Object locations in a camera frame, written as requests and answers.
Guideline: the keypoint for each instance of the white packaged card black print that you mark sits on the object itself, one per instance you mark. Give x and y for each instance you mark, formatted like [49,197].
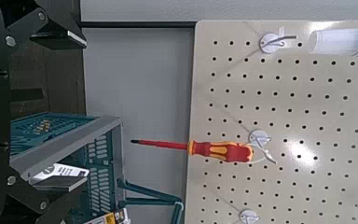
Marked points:
[62,171]

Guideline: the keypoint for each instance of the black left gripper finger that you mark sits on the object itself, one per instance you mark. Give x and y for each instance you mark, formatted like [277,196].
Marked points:
[59,34]
[59,186]

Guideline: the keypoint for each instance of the white pegboard hook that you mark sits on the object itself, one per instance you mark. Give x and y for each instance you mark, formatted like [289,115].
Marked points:
[248,216]
[270,43]
[258,138]

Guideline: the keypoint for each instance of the blue grey folding crate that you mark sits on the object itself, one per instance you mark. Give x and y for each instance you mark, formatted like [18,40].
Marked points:
[74,137]

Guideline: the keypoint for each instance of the yellow tool in blister pack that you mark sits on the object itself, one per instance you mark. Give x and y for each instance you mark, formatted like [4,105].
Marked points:
[112,217]

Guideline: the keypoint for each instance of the beige perforated pegboard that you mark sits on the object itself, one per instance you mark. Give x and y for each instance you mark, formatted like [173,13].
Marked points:
[292,124]

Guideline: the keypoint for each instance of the white partition panel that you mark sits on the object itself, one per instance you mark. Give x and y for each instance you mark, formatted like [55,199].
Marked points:
[230,9]

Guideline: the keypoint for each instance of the red yellow insulated screwdriver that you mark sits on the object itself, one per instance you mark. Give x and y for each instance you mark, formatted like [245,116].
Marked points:
[220,151]

